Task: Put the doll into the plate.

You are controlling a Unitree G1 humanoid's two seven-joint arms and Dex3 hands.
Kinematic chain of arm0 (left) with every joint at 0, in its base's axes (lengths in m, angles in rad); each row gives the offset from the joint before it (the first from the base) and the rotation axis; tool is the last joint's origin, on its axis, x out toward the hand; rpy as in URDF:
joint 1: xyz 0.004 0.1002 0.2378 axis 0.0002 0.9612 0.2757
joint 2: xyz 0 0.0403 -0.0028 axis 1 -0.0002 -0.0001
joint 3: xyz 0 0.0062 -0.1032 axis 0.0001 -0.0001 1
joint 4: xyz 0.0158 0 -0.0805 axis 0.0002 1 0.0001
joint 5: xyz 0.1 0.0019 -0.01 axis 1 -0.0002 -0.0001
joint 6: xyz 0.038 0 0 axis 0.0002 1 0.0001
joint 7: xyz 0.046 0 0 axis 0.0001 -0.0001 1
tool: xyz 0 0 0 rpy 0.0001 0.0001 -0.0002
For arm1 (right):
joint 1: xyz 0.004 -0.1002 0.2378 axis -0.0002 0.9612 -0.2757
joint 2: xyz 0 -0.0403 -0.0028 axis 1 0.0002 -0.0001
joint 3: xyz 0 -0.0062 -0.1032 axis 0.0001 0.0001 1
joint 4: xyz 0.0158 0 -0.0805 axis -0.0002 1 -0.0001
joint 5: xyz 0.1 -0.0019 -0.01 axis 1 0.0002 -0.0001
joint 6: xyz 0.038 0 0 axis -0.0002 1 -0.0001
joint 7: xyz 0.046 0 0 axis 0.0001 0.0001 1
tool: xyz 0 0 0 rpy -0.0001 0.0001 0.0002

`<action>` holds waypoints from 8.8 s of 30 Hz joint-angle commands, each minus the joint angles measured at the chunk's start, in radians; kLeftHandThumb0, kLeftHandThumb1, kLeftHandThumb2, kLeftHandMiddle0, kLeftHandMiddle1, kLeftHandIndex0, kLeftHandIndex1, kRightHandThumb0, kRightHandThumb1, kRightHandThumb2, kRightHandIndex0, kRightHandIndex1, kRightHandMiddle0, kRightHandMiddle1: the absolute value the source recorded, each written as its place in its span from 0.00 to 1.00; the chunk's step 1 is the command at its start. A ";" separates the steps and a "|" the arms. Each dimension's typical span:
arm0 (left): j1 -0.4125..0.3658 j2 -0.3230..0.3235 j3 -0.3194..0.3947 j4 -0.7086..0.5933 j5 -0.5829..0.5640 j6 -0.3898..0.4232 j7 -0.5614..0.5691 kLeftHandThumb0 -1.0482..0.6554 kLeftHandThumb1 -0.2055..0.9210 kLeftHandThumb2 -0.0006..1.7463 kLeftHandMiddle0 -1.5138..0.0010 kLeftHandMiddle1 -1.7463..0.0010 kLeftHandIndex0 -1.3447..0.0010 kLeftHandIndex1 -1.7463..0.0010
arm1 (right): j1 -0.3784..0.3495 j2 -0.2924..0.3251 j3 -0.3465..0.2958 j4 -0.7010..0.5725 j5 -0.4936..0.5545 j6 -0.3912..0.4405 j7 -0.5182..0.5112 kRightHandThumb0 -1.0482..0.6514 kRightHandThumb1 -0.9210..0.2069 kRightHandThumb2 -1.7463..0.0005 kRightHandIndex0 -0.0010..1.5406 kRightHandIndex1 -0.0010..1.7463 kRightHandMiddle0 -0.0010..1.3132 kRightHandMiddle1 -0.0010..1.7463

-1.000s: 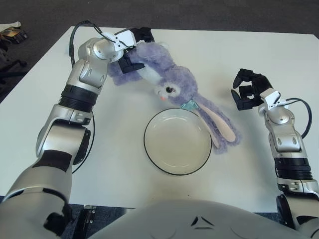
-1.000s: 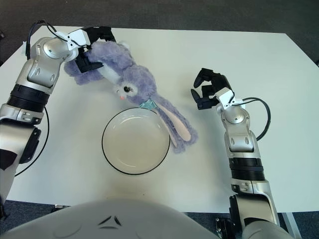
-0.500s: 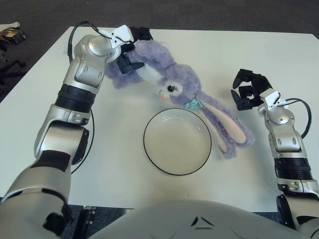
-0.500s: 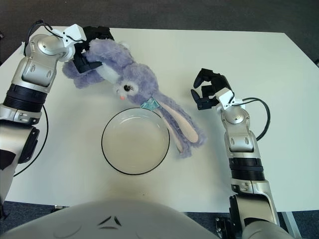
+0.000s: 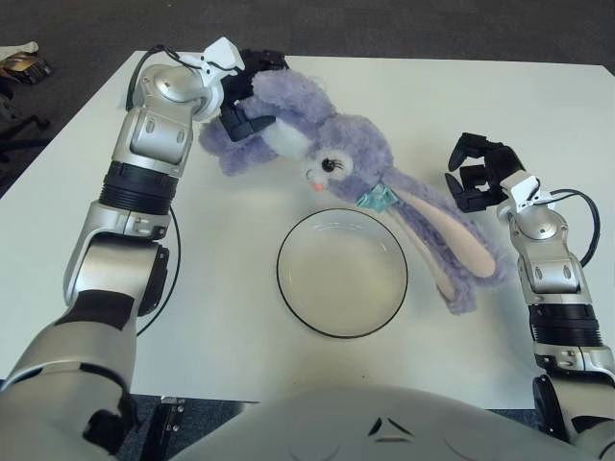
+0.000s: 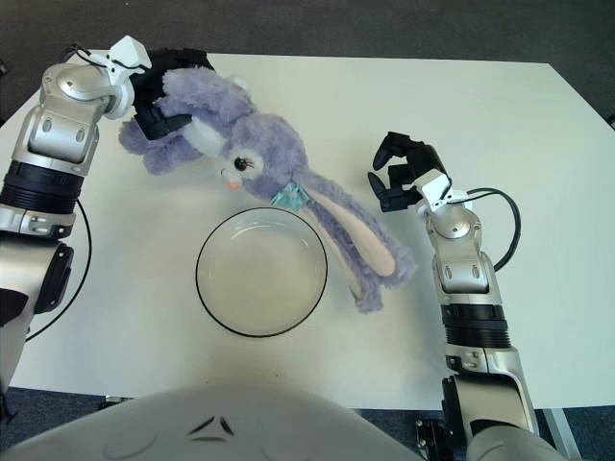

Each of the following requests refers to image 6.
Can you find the purple plush bunny doll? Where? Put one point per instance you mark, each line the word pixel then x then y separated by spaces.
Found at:
pixel 269 158

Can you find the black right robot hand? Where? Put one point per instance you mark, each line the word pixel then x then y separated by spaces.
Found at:
pixel 413 168

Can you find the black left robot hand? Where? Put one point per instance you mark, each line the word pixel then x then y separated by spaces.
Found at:
pixel 154 91

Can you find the white plate black rim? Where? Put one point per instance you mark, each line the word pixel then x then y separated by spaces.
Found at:
pixel 262 283

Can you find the grey metal table leg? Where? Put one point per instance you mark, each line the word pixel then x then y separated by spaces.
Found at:
pixel 562 432

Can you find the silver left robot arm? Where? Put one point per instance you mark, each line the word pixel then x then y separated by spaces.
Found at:
pixel 53 168

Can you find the grey robot torso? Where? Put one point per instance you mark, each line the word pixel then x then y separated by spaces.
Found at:
pixel 216 427

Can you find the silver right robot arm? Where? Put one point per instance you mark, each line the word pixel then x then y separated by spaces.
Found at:
pixel 471 269

